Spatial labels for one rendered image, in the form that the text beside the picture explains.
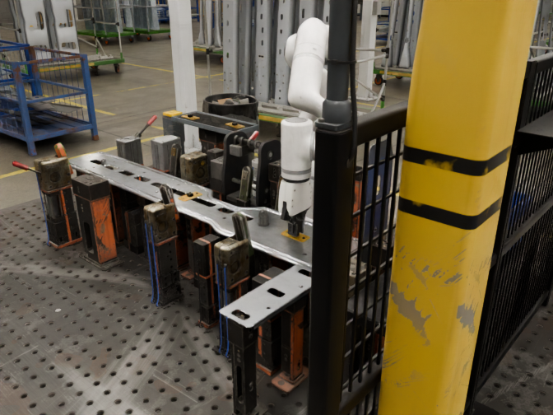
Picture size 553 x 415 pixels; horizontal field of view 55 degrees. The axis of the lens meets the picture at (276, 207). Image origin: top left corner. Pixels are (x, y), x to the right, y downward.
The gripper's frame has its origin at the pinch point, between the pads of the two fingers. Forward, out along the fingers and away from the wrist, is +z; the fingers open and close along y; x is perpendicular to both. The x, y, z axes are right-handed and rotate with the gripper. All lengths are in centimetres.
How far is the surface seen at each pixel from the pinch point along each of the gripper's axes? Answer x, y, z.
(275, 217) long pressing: -13.0, -5.8, 2.8
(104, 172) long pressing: -91, 5, 2
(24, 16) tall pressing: -858, -331, -9
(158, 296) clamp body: -39, 23, 29
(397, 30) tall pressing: -371, -732, 16
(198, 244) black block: -19.3, 20.5, 3.8
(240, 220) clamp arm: -3.9, 18.4, -7.6
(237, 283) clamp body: -2.8, 21.7, 9.9
